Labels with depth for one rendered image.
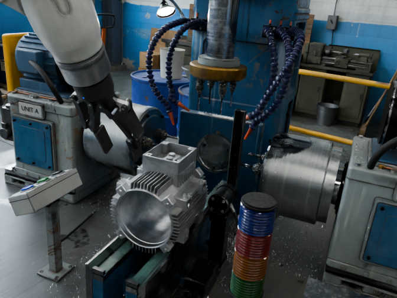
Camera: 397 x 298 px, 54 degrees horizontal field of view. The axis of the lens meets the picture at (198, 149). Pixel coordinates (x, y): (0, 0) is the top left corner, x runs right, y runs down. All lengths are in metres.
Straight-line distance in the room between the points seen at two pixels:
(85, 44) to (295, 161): 0.65
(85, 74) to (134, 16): 7.54
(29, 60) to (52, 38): 0.78
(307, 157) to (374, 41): 5.12
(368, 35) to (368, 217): 5.19
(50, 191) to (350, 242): 0.78
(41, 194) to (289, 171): 0.64
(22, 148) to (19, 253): 0.43
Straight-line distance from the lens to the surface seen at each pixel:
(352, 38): 6.21
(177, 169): 0.95
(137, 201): 1.07
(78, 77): 0.73
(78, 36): 0.68
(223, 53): 1.19
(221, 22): 1.18
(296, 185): 1.09
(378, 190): 1.06
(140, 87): 3.25
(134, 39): 8.27
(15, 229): 1.38
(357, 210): 1.09
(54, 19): 0.66
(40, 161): 1.49
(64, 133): 1.39
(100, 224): 1.35
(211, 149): 1.37
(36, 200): 0.98
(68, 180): 1.05
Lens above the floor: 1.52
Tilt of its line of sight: 21 degrees down
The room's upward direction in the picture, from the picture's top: 5 degrees clockwise
